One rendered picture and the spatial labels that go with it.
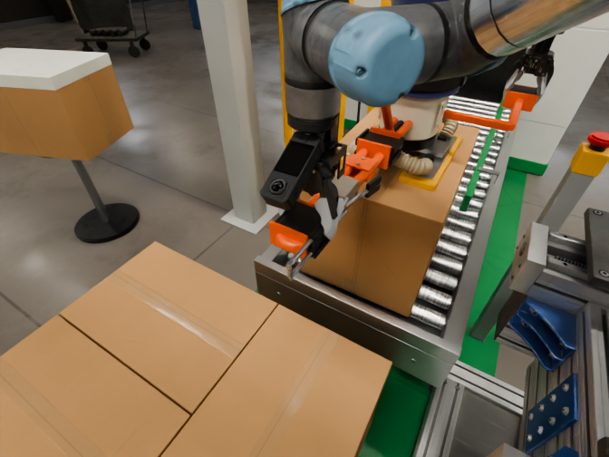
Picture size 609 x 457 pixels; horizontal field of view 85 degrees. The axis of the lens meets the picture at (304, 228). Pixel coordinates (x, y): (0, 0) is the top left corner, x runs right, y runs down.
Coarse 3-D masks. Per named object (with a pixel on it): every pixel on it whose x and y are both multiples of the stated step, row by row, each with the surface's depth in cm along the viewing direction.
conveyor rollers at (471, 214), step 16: (480, 112) 234; (496, 112) 230; (480, 128) 215; (480, 144) 196; (496, 144) 199; (464, 176) 168; (480, 176) 171; (464, 192) 161; (480, 192) 158; (448, 224) 145; (464, 224) 141; (464, 240) 135; (288, 256) 127; (432, 256) 127; (464, 256) 129; (432, 272) 120; (432, 288) 115; (448, 288) 118; (416, 304) 110; (448, 304) 111; (432, 320) 106
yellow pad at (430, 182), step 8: (440, 136) 103; (456, 136) 109; (456, 144) 105; (448, 152) 100; (432, 160) 94; (440, 160) 96; (448, 160) 98; (432, 168) 93; (440, 168) 94; (400, 176) 92; (408, 176) 91; (416, 176) 91; (424, 176) 90; (432, 176) 90; (440, 176) 92; (416, 184) 90; (424, 184) 89; (432, 184) 88
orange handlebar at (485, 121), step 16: (448, 112) 95; (464, 112) 94; (512, 112) 94; (400, 128) 87; (496, 128) 90; (512, 128) 89; (352, 160) 73; (368, 160) 73; (352, 176) 73; (368, 176) 71; (288, 240) 54
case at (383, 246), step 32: (384, 192) 89; (416, 192) 89; (448, 192) 89; (352, 224) 94; (384, 224) 88; (416, 224) 83; (320, 256) 110; (352, 256) 102; (384, 256) 95; (416, 256) 89; (352, 288) 111; (384, 288) 103; (416, 288) 96
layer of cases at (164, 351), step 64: (64, 320) 106; (128, 320) 106; (192, 320) 106; (256, 320) 106; (0, 384) 91; (64, 384) 91; (128, 384) 91; (192, 384) 91; (256, 384) 91; (320, 384) 91; (384, 384) 104; (0, 448) 79; (64, 448) 79; (128, 448) 79; (192, 448) 79; (256, 448) 79; (320, 448) 79
